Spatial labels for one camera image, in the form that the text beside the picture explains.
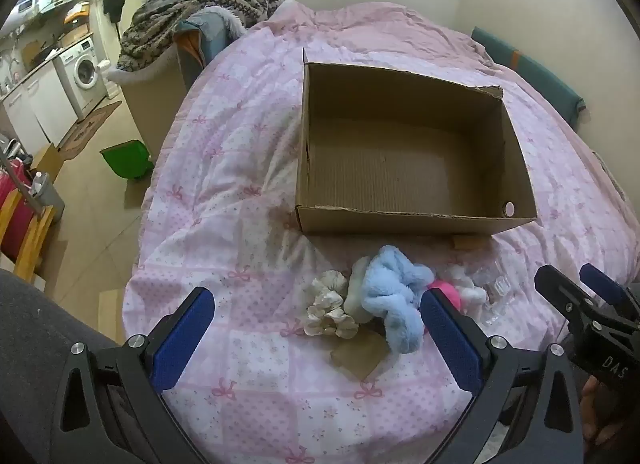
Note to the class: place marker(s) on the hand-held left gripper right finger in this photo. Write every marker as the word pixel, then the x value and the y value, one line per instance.
pixel 447 339

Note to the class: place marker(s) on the pink heart toy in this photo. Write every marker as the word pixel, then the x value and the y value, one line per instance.
pixel 447 292

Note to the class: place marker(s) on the wooden chair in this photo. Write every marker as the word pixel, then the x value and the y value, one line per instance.
pixel 32 239

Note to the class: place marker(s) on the grey bin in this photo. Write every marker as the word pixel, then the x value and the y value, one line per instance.
pixel 50 201

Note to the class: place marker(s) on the beige armchair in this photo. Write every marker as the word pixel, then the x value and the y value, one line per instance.
pixel 150 104

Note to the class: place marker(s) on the brown cardboard box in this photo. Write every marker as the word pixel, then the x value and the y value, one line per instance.
pixel 380 164

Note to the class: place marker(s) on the teal jacket with fur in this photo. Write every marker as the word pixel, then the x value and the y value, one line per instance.
pixel 210 37

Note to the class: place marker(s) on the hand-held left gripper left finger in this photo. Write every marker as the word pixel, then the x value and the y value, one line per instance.
pixel 182 339

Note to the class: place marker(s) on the cream plush toy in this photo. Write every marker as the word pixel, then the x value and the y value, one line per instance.
pixel 465 284

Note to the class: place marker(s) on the white microwave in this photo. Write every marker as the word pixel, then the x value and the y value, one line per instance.
pixel 25 5

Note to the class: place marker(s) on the green plastic bin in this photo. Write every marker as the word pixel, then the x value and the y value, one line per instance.
pixel 126 159

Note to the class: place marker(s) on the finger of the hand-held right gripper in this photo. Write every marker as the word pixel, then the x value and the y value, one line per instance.
pixel 602 284
pixel 557 286

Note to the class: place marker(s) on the cream satin scrunchie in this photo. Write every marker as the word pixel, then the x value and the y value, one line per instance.
pixel 330 321
pixel 327 285

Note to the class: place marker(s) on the teal headboard cushion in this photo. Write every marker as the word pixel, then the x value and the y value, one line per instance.
pixel 540 79

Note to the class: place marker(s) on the brown patterned rug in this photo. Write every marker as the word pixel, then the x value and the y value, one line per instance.
pixel 92 127

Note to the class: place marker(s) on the white washing machine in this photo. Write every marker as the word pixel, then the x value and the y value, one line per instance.
pixel 82 75

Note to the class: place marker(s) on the pink suitcase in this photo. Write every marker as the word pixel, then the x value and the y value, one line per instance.
pixel 15 224

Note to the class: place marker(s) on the brown cardboard piece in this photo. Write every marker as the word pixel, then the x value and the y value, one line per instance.
pixel 360 356

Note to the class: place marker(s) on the clear plastic packet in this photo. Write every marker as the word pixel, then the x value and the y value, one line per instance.
pixel 495 294

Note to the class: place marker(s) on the white kitchen cabinets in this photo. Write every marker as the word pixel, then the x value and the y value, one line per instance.
pixel 30 104

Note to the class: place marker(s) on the pink bow print quilt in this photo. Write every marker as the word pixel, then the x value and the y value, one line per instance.
pixel 240 144

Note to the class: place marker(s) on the olive beige scrunchie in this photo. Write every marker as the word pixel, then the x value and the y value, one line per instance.
pixel 356 289

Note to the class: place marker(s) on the small cardboard box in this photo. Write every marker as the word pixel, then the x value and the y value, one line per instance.
pixel 47 162

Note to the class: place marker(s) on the blue fluffy scrunchie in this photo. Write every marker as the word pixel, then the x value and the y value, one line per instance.
pixel 390 289

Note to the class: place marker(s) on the person's right hand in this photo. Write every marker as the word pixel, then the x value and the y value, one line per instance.
pixel 591 409

